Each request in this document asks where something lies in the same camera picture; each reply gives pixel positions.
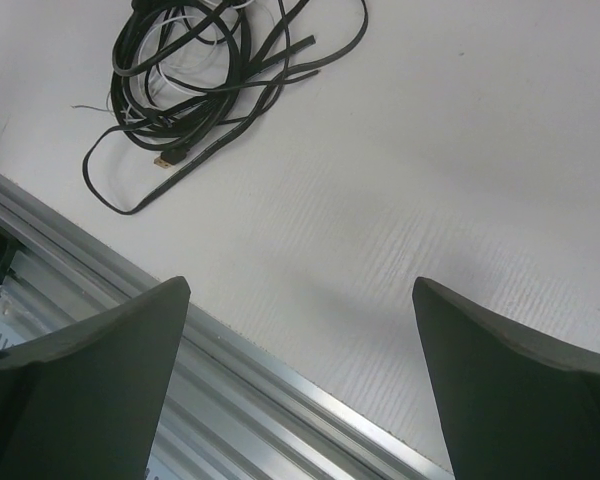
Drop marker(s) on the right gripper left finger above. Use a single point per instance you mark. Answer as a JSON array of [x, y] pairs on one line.
[[84, 402]]

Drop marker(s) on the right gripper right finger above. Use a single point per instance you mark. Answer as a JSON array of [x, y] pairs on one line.
[[513, 403]]

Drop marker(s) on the aluminium mounting rail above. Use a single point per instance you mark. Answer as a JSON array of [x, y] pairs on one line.
[[233, 411]]

